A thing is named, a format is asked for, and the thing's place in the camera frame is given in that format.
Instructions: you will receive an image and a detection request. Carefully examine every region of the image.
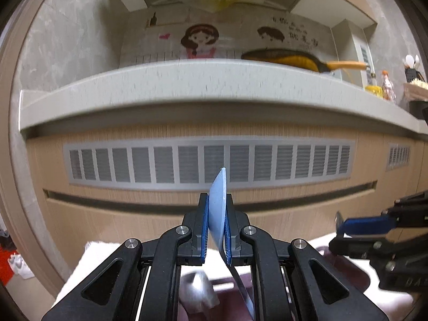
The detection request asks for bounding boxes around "metal spoon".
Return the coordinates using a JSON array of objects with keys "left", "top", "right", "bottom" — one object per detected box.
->
[{"left": 335, "top": 212, "right": 344, "bottom": 233}]

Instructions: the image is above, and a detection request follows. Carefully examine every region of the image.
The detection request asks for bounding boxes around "blue plastic spoon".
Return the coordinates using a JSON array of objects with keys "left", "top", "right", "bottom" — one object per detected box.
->
[{"left": 208, "top": 167, "right": 255, "bottom": 320}]

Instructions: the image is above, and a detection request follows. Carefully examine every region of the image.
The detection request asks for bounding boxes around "white towel mat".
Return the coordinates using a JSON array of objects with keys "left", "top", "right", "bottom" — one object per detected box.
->
[{"left": 54, "top": 241, "right": 423, "bottom": 320}]

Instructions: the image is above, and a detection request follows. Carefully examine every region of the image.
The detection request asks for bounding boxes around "purple utensil holder bin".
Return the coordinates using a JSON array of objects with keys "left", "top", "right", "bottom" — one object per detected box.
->
[{"left": 176, "top": 239, "right": 386, "bottom": 320}]

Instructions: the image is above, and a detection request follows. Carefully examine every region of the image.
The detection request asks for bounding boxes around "small side ventilation grille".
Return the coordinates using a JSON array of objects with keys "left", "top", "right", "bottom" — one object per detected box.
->
[{"left": 386, "top": 143, "right": 411, "bottom": 170}]

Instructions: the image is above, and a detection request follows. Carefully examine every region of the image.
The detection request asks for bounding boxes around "orange cap bottle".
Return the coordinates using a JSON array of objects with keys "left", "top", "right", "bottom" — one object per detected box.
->
[{"left": 381, "top": 70, "right": 396, "bottom": 103}]

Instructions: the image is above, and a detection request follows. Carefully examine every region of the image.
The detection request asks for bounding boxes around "grey ventilation grille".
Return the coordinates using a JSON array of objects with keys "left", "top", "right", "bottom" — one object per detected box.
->
[{"left": 63, "top": 136, "right": 356, "bottom": 191}]

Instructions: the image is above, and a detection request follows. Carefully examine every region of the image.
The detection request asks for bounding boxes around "yellow container on counter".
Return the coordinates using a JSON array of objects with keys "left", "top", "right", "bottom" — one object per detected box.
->
[{"left": 364, "top": 72, "right": 384, "bottom": 99}]

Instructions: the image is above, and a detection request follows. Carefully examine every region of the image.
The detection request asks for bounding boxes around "utensil cup with spoons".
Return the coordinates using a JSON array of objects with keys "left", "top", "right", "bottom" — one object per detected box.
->
[{"left": 403, "top": 54, "right": 425, "bottom": 83}]

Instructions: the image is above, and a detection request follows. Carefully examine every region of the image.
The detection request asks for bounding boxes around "cartoon wall sticker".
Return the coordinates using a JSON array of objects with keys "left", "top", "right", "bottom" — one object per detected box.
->
[{"left": 119, "top": 4, "right": 338, "bottom": 67}]

